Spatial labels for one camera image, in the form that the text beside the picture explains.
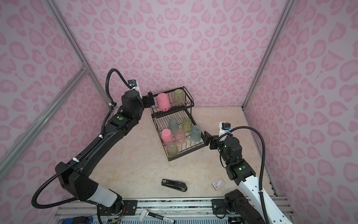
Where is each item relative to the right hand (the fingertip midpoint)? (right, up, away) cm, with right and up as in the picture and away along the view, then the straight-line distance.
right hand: (212, 131), depth 74 cm
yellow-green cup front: (-22, -12, +11) cm, 27 cm away
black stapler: (-18, -30, +3) cm, 35 cm away
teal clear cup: (-23, +2, +25) cm, 33 cm away
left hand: (-36, +21, -1) cm, 41 cm away
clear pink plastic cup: (-18, -5, +23) cm, 30 cm away
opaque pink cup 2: (-26, -5, +16) cm, 31 cm away
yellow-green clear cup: (-13, +3, +24) cm, 28 cm away
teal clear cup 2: (-7, -4, +23) cm, 25 cm away
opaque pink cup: (-28, +17, +12) cm, 35 cm away
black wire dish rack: (-29, +6, +9) cm, 31 cm away
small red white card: (+5, -30, +7) cm, 32 cm away
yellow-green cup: (-19, +21, +22) cm, 36 cm away
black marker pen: (-34, -40, -5) cm, 53 cm away
